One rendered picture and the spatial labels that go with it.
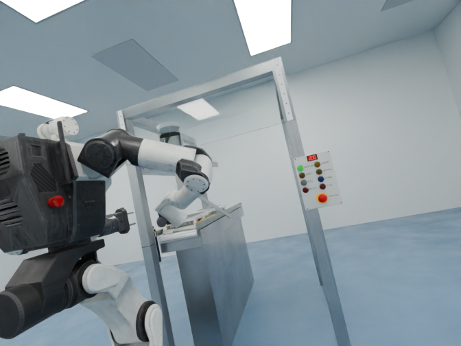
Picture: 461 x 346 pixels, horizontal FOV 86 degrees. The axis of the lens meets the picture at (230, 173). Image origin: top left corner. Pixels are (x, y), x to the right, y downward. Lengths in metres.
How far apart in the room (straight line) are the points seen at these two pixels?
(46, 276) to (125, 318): 0.37
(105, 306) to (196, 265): 0.77
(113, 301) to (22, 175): 0.50
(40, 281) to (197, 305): 1.15
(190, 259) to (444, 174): 4.43
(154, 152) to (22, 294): 0.47
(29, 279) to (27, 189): 0.24
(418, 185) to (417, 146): 0.65
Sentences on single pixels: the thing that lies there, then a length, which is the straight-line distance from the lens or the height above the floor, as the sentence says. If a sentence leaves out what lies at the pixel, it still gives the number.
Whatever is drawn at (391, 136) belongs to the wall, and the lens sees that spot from 5.00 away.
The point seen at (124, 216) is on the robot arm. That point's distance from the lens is 1.28.
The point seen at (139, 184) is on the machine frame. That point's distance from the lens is 1.58.
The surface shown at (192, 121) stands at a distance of 1.44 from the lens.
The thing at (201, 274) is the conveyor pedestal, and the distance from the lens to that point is 1.72.
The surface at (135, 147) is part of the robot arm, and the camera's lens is 0.79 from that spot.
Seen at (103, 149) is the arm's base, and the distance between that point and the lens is 0.77.
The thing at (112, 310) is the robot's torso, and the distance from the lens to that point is 1.08.
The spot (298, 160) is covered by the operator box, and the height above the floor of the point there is 1.09.
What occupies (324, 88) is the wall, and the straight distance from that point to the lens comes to 4.97.
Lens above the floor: 1.01
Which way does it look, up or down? 4 degrees up
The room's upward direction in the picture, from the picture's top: 12 degrees counter-clockwise
